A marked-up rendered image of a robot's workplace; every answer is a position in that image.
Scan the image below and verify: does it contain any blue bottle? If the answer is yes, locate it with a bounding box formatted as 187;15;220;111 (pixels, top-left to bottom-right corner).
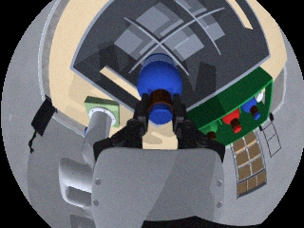
241;97;260;120
137;53;182;124

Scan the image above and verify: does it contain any white bottle with grey label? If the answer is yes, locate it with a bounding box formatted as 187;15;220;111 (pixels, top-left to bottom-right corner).
254;91;263;102

